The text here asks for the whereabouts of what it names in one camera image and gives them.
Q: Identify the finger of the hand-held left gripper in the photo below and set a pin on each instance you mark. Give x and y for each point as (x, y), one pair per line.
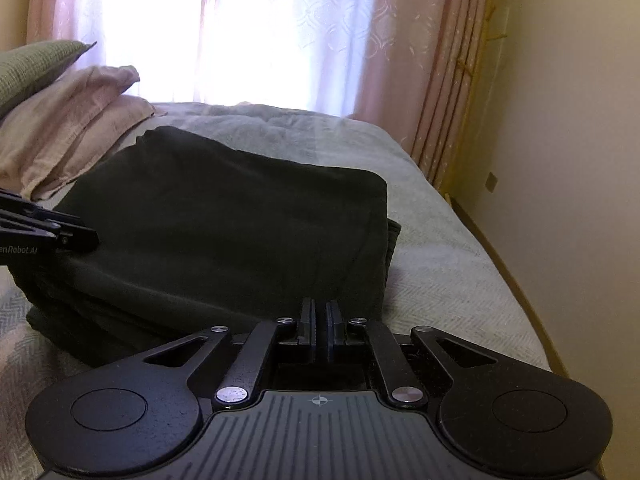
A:
(15, 199)
(65, 235)

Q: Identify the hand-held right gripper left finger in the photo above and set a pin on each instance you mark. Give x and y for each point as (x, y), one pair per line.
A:
(307, 325)

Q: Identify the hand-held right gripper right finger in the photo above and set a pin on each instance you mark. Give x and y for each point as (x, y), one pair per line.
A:
(334, 327)

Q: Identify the black pants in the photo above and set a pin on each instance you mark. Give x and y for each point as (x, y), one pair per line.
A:
(225, 220)

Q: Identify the folded pink blanket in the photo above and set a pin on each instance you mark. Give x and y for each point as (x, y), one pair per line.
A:
(65, 120)

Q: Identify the folded grey-green garment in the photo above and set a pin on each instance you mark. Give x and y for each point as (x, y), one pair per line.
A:
(395, 231)

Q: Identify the green checkered pillow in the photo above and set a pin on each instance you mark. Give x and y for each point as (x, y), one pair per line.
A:
(35, 67)

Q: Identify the pink curtain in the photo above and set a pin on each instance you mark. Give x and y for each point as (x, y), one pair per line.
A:
(425, 60)

